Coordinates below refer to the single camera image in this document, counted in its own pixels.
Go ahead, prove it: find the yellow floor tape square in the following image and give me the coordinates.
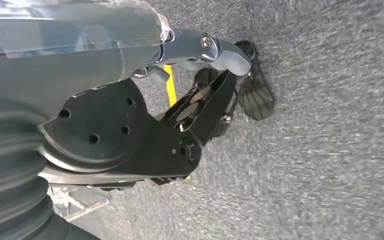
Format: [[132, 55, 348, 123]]
[[162, 63, 179, 108]]

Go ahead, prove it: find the black robot foot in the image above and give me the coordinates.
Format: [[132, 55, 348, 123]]
[[234, 39, 276, 122]]

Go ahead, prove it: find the black robot leg linkage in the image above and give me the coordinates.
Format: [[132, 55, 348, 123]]
[[36, 67, 240, 194]]

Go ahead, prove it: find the ribbed grey left arm sleeve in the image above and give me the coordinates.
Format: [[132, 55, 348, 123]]
[[0, 95, 101, 240]]

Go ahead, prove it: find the silver metal bracket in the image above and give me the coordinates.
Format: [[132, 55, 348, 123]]
[[47, 186, 111, 223]]

